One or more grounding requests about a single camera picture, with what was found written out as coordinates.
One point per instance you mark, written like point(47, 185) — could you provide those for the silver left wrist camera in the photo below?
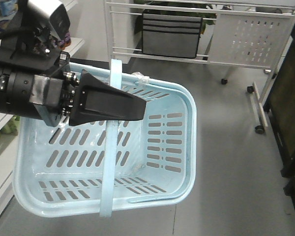
point(51, 14)

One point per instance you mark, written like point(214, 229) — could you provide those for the light blue plastic basket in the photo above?
point(104, 166)

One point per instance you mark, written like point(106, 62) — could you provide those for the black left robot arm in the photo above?
point(36, 80)

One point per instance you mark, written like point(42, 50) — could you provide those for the white metal rolling cart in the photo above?
point(234, 33)

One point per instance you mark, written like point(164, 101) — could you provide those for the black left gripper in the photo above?
point(42, 87)

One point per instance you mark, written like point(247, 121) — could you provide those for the grey fabric bag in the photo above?
point(171, 35)

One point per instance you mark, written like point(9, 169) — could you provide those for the white store shelf unit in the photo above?
point(5, 123)

